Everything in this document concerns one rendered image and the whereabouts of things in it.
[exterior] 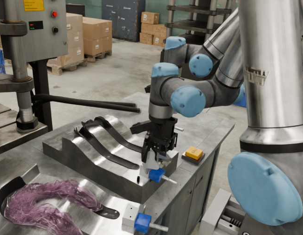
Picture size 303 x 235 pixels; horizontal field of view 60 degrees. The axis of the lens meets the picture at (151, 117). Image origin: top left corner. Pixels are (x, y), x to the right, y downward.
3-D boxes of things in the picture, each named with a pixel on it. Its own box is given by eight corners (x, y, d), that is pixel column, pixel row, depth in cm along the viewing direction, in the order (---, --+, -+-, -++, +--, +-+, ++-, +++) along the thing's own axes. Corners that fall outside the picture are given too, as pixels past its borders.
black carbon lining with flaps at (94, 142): (157, 156, 104) (160, 136, 100) (134, 177, 92) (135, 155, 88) (92, 128, 120) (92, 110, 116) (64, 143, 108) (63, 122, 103)
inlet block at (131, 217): (168, 229, 79) (170, 216, 76) (165, 243, 74) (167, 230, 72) (127, 217, 81) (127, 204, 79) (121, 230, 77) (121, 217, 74)
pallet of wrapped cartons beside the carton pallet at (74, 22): (88, 66, 510) (87, 14, 469) (59, 76, 443) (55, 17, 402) (39, 55, 551) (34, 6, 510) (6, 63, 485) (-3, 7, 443)
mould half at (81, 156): (175, 169, 109) (180, 141, 103) (140, 207, 89) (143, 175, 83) (87, 130, 132) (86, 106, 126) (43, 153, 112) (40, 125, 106)
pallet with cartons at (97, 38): (112, 55, 603) (113, 20, 570) (92, 62, 532) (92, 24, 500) (67, 47, 636) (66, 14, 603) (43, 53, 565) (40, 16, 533)
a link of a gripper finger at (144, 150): (142, 164, 83) (148, 138, 81) (139, 162, 84) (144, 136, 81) (150, 160, 87) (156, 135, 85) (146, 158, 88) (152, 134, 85)
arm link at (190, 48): (213, 72, 97) (183, 68, 98) (212, 64, 107) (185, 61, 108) (217, 50, 93) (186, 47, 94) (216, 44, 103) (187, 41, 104)
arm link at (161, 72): (161, 70, 68) (147, 61, 75) (157, 108, 73) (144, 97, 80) (186, 68, 71) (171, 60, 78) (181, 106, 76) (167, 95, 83)
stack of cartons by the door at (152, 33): (170, 46, 753) (174, 15, 717) (165, 47, 727) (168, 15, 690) (144, 41, 787) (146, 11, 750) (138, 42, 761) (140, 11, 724)
